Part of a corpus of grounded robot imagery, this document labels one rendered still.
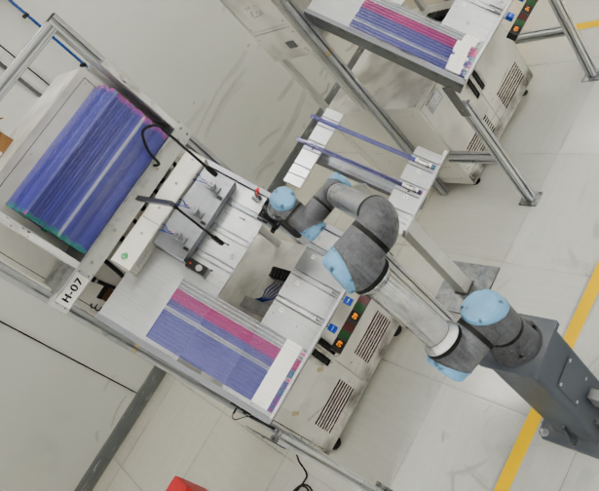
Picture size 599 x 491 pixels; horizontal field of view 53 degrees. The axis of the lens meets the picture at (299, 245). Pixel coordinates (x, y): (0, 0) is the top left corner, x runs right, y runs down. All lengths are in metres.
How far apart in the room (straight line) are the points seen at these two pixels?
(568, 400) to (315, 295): 0.86
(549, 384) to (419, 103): 1.38
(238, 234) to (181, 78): 1.90
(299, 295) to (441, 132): 1.14
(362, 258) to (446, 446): 1.21
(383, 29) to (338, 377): 1.44
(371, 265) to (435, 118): 1.45
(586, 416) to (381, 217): 1.01
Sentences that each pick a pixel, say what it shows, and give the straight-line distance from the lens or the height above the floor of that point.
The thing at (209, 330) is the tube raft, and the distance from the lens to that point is 2.10.
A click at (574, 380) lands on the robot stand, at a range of 2.01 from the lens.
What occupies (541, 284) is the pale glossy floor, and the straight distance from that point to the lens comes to 2.64.
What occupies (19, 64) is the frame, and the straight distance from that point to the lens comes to 2.13.
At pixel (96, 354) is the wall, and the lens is 3.86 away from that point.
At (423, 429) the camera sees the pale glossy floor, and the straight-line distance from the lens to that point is 2.58.
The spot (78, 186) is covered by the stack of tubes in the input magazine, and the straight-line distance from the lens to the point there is 2.08.
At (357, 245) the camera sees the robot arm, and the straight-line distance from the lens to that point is 1.46.
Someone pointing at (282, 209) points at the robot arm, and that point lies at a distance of 1.83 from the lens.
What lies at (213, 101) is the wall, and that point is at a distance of 4.00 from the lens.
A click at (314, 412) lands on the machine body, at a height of 0.26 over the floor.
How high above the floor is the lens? 2.06
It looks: 34 degrees down
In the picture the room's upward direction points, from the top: 49 degrees counter-clockwise
